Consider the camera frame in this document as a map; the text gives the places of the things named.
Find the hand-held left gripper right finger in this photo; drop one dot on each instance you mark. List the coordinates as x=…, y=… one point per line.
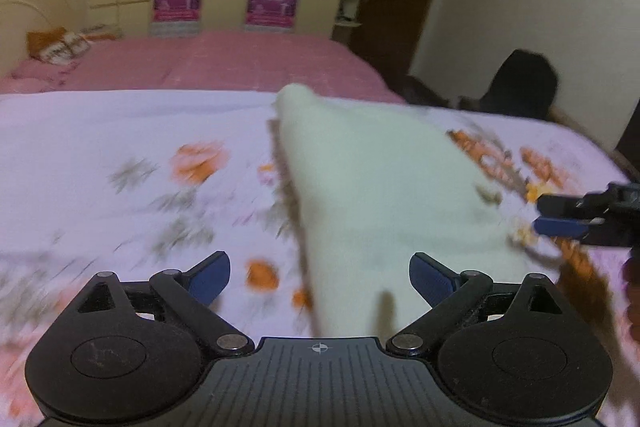
x=427, y=274

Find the black chair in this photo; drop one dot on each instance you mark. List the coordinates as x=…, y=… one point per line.
x=522, y=82

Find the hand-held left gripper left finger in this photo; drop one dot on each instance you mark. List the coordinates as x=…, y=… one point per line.
x=212, y=278

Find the pink bed sheet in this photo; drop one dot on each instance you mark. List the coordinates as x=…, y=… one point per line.
x=225, y=62

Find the lavender floral blanket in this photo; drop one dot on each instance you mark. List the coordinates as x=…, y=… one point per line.
x=125, y=207

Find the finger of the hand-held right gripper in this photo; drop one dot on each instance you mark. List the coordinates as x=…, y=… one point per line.
x=560, y=227
x=565, y=204

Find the brown white patterned pillow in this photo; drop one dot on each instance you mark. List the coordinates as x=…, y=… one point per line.
x=65, y=49

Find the orange pillow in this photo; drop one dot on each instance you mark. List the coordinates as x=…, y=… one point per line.
x=42, y=41

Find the pale green towel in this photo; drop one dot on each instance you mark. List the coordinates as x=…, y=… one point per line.
x=380, y=197

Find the cream curved headboard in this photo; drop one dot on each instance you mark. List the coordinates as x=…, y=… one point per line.
x=30, y=2

